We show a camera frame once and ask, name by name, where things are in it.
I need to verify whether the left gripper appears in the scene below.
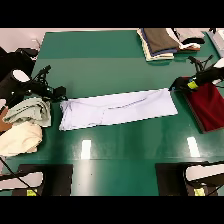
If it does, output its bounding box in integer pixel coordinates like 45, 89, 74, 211
52, 85, 69, 102

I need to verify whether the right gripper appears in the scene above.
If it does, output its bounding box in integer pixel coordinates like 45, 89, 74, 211
168, 76, 195, 93

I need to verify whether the white shirt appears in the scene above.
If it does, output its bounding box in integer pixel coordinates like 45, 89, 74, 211
58, 87, 179, 132

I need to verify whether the dark red garment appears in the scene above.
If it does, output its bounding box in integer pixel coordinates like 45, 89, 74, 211
182, 82, 224, 135

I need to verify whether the blue folded garment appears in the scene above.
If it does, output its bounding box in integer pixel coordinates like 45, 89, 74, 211
140, 28, 179, 57

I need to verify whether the orange folded garment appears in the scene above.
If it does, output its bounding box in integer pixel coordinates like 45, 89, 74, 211
177, 45, 202, 53

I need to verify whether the cream folded garment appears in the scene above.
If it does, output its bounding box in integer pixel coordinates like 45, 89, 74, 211
136, 28, 175, 62

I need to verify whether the pale green garment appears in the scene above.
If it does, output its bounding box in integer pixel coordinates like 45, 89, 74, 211
2, 96, 53, 128

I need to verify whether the black garment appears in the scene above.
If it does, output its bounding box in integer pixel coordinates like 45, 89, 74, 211
181, 37, 206, 46

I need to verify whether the grey-brown folded garment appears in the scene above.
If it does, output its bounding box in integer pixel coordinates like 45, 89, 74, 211
143, 28, 181, 54

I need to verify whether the white folded garment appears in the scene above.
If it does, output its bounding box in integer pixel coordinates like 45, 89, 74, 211
166, 28, 206, 51

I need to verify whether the brown garment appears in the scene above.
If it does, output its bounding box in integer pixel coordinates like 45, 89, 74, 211
0, 106, 14, 133

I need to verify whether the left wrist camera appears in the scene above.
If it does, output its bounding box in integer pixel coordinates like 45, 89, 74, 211
37, 64, 53, 81

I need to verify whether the black cable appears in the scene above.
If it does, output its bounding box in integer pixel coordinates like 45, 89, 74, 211
0, 156, 42, 197

